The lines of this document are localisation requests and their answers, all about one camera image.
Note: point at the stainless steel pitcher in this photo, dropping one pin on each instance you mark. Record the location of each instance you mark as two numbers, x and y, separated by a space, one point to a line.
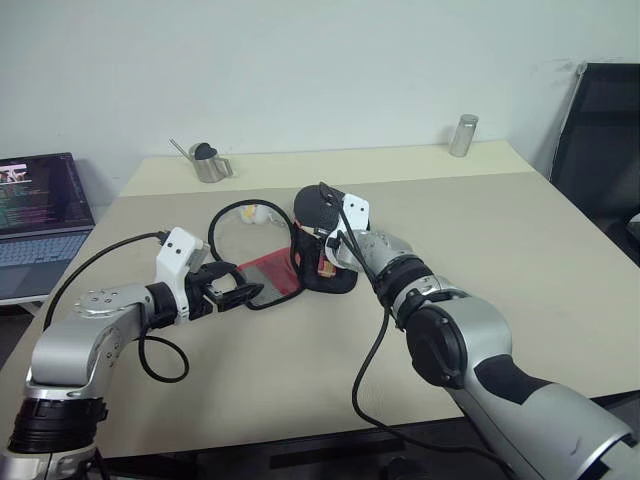
210 170

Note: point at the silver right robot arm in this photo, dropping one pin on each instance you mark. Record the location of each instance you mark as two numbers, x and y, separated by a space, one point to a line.
475 325

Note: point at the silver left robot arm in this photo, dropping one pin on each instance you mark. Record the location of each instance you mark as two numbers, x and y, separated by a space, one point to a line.
70 340

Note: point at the steel cylinder container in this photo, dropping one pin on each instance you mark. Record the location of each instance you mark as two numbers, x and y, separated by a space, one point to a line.
462 137

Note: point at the thin metal straw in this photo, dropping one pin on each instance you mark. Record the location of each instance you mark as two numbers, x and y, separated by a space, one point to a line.
179 148

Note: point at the black object in pitcher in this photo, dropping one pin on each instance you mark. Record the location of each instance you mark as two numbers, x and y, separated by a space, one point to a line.
204 150

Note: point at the black office chair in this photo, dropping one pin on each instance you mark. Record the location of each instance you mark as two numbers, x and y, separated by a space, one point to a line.
595 150

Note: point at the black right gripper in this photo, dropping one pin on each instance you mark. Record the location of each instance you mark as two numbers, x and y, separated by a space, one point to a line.
334 220

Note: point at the small white yellow charm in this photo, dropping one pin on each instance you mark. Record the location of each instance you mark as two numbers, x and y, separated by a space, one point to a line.
252 214

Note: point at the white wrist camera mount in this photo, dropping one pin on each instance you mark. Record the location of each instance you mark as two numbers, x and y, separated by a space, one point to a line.
357 212
173 255

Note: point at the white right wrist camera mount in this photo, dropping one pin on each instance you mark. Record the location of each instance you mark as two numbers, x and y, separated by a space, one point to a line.
357 212

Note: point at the open laptop computer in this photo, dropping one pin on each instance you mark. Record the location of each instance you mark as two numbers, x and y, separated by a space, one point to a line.
30 250

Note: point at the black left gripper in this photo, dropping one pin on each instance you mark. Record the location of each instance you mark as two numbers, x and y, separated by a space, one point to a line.
200 295

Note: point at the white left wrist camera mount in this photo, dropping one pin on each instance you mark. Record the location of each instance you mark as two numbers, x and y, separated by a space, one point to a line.
173 255

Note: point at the black red paddle case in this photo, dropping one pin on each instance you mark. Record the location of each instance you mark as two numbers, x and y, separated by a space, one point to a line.
272 272

